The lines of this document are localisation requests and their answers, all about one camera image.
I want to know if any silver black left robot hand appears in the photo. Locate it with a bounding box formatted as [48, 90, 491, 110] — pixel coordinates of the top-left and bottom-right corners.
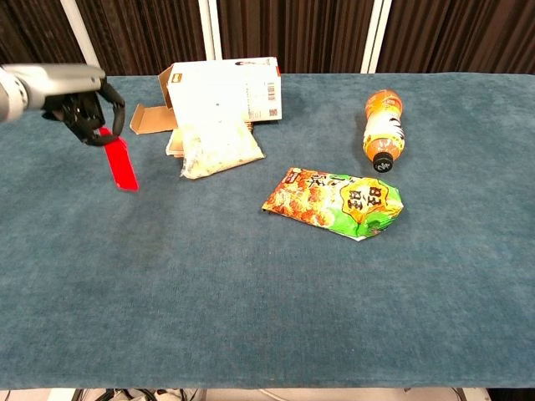
[25, 63, 126, 148]

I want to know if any red rectangular card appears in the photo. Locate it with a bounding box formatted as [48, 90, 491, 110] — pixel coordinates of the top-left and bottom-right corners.
[98, 126, 140, 193]

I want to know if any beige flat packet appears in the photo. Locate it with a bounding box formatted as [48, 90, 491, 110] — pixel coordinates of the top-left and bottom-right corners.
[165, 127, 186, 159]

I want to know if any open white cardboard box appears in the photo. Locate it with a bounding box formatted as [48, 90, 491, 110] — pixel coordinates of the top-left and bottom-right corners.
[129, 56, 283, 135]

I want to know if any clear bag of white powder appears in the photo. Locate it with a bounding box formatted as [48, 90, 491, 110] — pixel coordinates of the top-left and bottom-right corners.
[177, 115, 266, 180]

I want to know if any dark brown pleated curtain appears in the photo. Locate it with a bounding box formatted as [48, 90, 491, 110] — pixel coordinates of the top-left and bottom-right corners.
[0, 0, 535, 78]

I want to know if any teal fabric table cover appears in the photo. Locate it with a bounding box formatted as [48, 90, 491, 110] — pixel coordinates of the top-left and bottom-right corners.
[0, 73, 535, 392]

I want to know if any green orange snack bag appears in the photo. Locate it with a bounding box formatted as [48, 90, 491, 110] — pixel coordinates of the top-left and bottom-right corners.
[261, 167, 405, 243]

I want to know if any orange drink bottle black cap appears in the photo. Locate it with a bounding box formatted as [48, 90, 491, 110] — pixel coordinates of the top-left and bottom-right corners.
[362, 88, 407, 173]

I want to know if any slanted white frame post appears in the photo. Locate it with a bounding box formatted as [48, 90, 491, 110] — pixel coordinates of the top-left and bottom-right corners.
[59, 0, 104, 78]

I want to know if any black cable bundle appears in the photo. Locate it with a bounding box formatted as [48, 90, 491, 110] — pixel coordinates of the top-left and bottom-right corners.
[69, 388, 197, 401]

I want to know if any white cable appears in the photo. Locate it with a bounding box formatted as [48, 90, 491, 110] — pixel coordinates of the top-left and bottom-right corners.
[257, 388, 296, 401]

